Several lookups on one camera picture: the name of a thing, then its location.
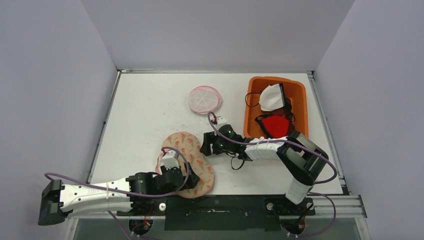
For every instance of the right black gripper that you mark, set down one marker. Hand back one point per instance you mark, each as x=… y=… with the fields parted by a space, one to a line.
x=211 y=144

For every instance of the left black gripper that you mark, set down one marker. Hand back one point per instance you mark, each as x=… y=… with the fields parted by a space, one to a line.
x=192 y=180

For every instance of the floral beige bra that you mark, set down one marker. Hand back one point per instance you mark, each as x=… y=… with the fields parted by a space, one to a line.
x=190 y=146

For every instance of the white mesh pink-trimmed laundry bag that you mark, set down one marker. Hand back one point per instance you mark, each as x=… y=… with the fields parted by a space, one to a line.
x=204 y=99

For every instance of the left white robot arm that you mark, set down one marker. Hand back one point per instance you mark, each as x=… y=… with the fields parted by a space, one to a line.
x=129 y=195

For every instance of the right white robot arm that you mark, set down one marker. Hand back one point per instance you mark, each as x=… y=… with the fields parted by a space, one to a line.
x=303 y=158

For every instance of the dark red bra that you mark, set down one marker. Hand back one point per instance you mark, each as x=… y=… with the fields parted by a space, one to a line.
x=286 y=112

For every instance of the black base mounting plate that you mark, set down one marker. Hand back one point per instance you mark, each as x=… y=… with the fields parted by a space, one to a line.
x=221 y=212

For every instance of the orange plastic basin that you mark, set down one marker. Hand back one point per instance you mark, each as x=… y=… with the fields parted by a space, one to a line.
x=294 y=90

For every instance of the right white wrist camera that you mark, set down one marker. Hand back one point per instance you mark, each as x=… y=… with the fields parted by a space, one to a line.
x=218 y=121

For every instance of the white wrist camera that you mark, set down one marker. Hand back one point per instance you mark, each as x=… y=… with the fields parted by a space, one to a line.
x=168 y=161
x=218 y=121

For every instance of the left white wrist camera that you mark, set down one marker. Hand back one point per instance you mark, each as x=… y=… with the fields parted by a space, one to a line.
x=168 y=161

